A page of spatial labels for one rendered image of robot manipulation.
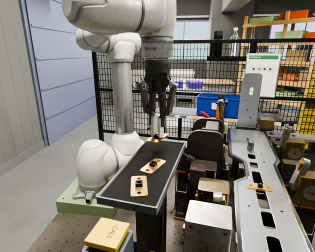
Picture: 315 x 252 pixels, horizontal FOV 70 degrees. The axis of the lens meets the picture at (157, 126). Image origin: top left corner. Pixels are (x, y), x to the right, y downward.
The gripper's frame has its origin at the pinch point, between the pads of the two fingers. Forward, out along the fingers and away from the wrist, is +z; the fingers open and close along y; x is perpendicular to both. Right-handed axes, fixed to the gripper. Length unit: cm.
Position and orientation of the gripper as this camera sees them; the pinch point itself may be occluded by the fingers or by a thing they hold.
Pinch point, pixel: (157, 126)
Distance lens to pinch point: 71.5
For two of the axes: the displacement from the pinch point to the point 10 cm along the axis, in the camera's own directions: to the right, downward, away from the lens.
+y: 8.9, 1.4, -4.3
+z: 0.0, 9.5, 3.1
